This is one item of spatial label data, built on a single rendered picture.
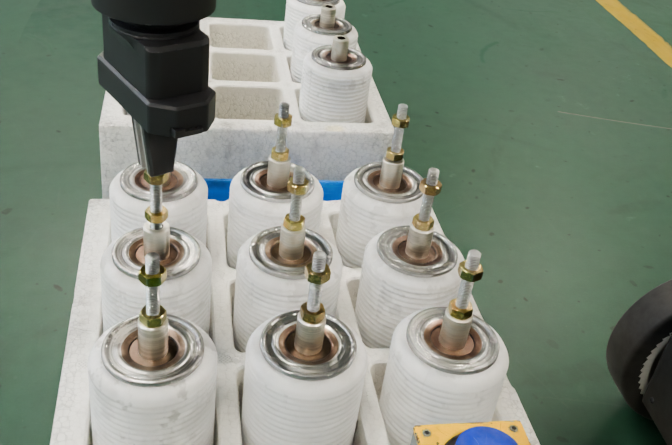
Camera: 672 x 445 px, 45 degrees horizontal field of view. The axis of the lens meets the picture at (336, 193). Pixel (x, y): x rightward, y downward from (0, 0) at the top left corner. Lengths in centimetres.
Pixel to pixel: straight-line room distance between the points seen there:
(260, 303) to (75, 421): 18
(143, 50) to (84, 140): 83
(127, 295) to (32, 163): 67
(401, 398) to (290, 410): 10
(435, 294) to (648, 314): 29
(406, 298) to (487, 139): 83
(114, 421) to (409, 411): 23
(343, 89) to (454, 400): 55
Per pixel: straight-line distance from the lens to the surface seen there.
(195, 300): 71
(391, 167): 83
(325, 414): 63
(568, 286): 121
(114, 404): 62
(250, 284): 71
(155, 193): 68
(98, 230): 88
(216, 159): 109
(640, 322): 94
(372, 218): 82
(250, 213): 80
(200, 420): 64
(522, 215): 133
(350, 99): 110
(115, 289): 71
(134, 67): 60
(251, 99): 119
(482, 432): 50
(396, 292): 73
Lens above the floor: 69
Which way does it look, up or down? 32 degrees down
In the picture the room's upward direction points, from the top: 8 degrees clockwise
